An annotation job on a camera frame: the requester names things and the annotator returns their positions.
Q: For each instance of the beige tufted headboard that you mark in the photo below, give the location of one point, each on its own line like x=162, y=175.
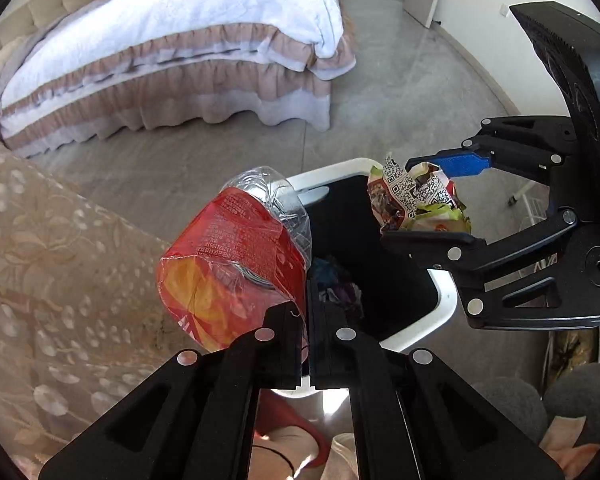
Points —
x=45, y=0

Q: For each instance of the grey fuzzy slipper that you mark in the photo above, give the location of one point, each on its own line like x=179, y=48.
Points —
x=512, y=407
x=582, y=390

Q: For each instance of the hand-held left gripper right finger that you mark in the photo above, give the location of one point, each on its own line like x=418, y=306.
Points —
x=390, y=400

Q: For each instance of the beige embroidered tablecloth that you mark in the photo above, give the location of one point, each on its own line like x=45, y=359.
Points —
x=55, y=300

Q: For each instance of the white trash bin black liner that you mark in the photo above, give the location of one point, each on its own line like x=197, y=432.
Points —
x=380, y=280

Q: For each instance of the printed wrapper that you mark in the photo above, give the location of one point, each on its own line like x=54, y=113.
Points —
x=415, y=195

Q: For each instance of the bed with ruffled skirt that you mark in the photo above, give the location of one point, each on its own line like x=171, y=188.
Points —
x=170, y=40

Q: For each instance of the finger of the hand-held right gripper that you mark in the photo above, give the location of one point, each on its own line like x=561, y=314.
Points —
x=445, y=247
x=462, y=164

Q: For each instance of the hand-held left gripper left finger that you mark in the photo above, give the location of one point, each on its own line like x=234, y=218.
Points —
x=215, y=400

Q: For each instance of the red snack packet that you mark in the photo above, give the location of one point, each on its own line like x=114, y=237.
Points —
x=230, y=265

